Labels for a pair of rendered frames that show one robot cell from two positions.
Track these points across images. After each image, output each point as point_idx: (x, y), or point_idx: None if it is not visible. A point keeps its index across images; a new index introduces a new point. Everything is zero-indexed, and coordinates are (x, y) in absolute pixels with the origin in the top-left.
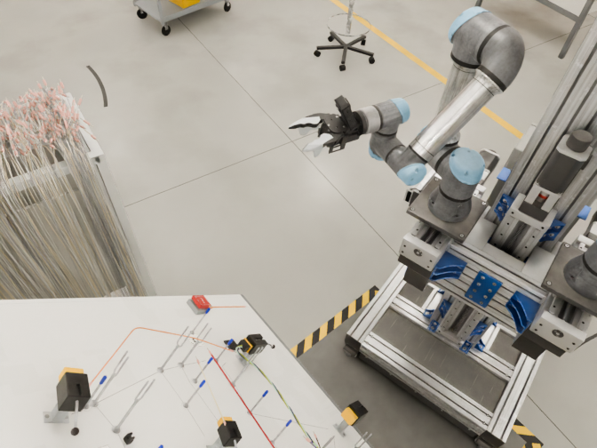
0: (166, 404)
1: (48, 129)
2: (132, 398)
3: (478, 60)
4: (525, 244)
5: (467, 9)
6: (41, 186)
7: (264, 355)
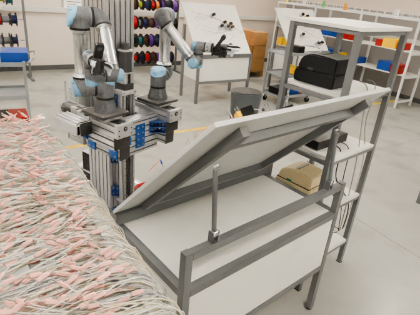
0: None
1: (17, 135)
2: None
3: (93, 23)
4: (133, 105)
5: (70, 7)
6: (71, 155)
7: None
